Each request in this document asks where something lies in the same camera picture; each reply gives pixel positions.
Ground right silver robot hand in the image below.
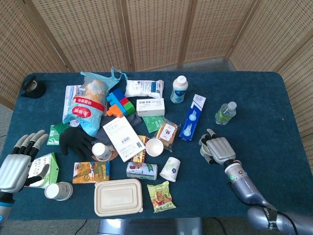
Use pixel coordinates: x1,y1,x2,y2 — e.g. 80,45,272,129
198,128,237,166

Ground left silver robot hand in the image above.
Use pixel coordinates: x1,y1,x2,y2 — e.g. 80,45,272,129
0,129,50,194

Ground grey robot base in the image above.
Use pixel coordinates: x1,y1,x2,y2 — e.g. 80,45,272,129
97,216,203,235

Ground lying white paper cup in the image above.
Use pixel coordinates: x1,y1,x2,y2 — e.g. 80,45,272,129
44,181,73,202

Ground lying leaf print paper cup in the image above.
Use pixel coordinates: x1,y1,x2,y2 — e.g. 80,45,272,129
159,157,181,183

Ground upright leaf print paper cup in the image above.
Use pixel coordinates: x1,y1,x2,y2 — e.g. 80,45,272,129
145,138,164,158

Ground paper cup with blue flower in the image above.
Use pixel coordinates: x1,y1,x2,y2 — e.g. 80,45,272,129
91,142,112,162

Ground clear bottle with green label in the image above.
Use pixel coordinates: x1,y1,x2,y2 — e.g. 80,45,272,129
214,101,237,125

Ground green white carton box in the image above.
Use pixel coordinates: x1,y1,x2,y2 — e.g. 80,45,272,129
25,152,59,189

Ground blue white toothpaste box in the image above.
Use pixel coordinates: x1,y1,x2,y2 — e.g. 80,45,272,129
179,94,206,142

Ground dark blue table cloth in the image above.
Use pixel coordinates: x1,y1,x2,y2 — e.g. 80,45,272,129
0,71,313,221

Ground green white packet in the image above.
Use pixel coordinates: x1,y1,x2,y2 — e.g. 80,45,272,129
46,121,71,146

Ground wrapped bread snack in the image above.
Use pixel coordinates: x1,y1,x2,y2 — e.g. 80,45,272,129
154,117,181,152

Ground black glove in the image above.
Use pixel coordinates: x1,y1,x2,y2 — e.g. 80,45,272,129
59,127,98,160

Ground white milk drink bottle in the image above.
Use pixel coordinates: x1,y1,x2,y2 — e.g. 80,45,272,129
170,75,189,105

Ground green sachet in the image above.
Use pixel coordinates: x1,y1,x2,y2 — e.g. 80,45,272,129
141,115,165,134

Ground green vegetable cracker bag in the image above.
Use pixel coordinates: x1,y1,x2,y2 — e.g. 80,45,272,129
147,180,177,213

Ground orange snack box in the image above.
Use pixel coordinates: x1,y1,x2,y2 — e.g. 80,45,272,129
72,161,111,184

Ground red yellow snack packet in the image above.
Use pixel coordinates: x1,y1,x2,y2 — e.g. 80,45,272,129
131,135,149,164

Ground white carton with barcode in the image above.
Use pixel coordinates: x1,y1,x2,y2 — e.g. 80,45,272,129
136,97,166,117

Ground green white drink can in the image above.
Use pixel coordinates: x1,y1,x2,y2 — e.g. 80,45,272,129
126,161,158,180

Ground black tape roll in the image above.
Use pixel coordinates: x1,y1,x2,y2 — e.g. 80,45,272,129
20,75,46,99

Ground grey cloth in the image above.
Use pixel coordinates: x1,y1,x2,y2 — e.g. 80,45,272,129
95,114,142,152

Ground white pink flat package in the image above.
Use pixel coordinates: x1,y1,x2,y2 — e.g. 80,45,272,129
63,85,83,120

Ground blue bag with red band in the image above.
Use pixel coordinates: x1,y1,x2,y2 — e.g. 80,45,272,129
62,67,129,137

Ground white soft pouch pack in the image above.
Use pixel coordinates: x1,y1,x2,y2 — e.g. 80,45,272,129
124,79,165,99

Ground white flat product box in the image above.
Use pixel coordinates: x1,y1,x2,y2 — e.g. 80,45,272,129
102,116,146,163

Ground green toy block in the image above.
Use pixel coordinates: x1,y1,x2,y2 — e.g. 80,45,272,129
123,99,136,116

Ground woven round coaster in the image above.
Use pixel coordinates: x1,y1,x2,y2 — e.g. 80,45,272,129
90,149,120,162

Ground beige lidded lunch box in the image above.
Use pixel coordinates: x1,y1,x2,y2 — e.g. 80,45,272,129
94,178,144,217

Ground orange toy block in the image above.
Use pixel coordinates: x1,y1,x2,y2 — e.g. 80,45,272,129
107,104,124,118

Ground blue toy block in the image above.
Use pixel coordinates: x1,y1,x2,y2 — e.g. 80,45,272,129
107,88,128,116

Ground woven rattan folding screen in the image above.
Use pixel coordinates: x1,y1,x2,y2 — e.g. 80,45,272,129
0,0,313,138

